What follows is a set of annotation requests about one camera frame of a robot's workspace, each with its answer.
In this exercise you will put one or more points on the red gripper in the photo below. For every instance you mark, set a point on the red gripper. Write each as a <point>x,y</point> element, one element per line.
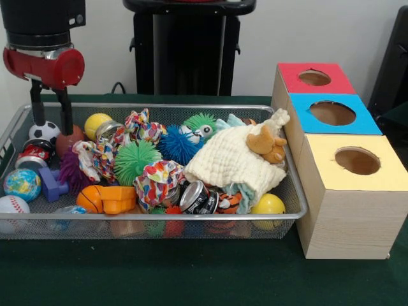
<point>48,68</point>

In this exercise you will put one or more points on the clear plastic bottle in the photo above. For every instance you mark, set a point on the clear plastic bottle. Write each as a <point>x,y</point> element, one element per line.
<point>71,210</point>

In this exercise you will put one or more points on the orange toy building brick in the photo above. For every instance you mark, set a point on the orange toy building brick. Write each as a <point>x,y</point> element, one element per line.
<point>121,199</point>

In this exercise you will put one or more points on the cream knitted cloth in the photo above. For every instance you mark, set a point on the cream knitted cloth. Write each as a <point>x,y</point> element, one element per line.
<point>229,159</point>

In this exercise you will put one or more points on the orange plush toy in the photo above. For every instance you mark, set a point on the orange plush toy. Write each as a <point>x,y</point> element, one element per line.
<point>266,145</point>

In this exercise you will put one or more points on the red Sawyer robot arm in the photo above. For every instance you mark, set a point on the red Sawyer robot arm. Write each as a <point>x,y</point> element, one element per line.
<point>38,19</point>

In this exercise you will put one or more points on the silver mesh bin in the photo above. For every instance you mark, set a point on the silver mesh bin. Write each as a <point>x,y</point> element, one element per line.
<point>294,191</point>

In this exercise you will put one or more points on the wooden box with three holes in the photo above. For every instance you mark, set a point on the wooden box with three holes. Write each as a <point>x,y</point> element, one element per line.
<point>350,223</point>

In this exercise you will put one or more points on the small soccer ball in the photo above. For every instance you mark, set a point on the small soccer ball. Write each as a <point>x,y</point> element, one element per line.
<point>48,132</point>

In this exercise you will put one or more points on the small globe ball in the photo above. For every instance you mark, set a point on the small globe ball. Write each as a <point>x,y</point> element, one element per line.
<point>22,185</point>

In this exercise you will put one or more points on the small orange basketball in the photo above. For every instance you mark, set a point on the small orange basketball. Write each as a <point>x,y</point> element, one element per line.
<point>89,197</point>

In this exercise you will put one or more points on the small green spiky ball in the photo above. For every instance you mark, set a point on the small green spiky ball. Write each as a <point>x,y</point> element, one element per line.
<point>137,161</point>

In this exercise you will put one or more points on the white baseball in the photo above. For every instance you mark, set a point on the white baseball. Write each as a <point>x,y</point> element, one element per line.
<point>14,205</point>

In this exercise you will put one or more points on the large blue spiky ball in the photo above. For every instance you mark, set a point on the large blue spiky ball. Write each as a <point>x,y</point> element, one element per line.
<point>178,143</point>

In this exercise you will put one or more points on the dark green table cloth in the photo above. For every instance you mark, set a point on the dark green table cloth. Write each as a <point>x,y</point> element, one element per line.
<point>191,274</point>

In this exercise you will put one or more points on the yellow smooth ball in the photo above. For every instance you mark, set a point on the yellow smooth ball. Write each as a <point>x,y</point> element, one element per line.
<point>267,204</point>

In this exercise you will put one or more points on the black stand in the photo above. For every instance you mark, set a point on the black stand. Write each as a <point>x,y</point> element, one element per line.
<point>395,63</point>

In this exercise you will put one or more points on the green covered side table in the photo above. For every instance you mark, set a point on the green covered side table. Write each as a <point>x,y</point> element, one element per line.
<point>398,118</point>

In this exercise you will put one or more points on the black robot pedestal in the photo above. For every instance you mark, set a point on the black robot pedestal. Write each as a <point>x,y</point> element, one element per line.
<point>188,48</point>

